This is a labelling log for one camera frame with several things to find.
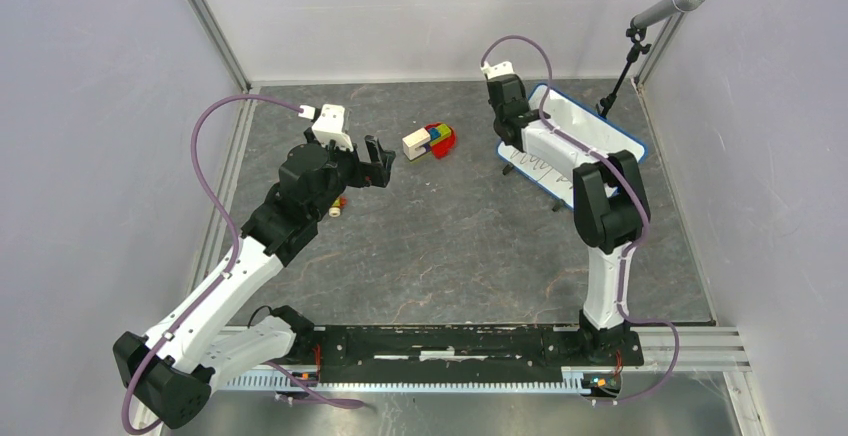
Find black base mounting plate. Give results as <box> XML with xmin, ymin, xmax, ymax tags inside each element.
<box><xmin>281</xmin><ymin>324</ymin><xmax>644</xmax><ymax>384</ymax></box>

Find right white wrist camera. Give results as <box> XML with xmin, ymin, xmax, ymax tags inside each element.
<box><xmin>480</xmin><ymin>61</ymin><xmax>515</xmax><ymax>81</ymax></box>

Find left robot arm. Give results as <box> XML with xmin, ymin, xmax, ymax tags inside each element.
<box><xmin>113</xmin><ymin>136</ymin><xmax>396</xmax><ymax>429</ymax></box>

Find red toy block car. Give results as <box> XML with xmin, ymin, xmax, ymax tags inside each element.
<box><xmin>328</xmin><ymin>196</ymin><xmax>347</xmax><ymax>218</ymax></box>

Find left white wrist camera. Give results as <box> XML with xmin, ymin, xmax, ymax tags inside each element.
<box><xmin>299</xmin><ymin>104</ymin><xmax>354</xmax><ymax>152</ymax></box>

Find blue framed whiteboard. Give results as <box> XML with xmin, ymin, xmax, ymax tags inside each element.
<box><xmin>496</xmin><ymin>83</ymin><xmax>648</xmax><ymax>211</ymax></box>

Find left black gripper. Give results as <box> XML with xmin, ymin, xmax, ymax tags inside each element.
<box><xmin>305</xmin><ymin>128</ymin><xmax>395</xmax><ymax>221</ymax></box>

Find black microphone stand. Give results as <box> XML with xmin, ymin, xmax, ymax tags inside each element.
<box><xmin>596</xmin><ymin>26</ymin><xmax>652</xmax><ymax>120</ymax></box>

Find white red toy block stack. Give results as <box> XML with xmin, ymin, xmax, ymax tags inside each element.
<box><xmin>402</xmin><ymin>122</ymin><xmax>457</xmax><ymax>161</ymax></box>

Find grey microphone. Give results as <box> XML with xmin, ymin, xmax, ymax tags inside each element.
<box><xmin>630</xmin><ymin>0</ymin><xmax>706</xmax><ymax>30</ymax></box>

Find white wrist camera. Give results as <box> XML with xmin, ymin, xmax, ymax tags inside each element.
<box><xmin>480</xmin><ymin>61</ymin><xmax>515</xmax><ymax>81</ymax></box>
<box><xmin>299</xmin><ymin>104</ymin><xmax>354</xmax><ymax>152</ymax></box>

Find white cable duct rail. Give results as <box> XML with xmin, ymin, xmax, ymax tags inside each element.
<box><xmin>221</xmin><ymin>367</ymin><xmax>622</xmax><ymax>397</ymax></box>

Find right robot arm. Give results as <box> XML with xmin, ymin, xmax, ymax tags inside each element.
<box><xmin>486</xmin><ymin>74</ymin><xmax>650</xmax><ymax>364</ymax></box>

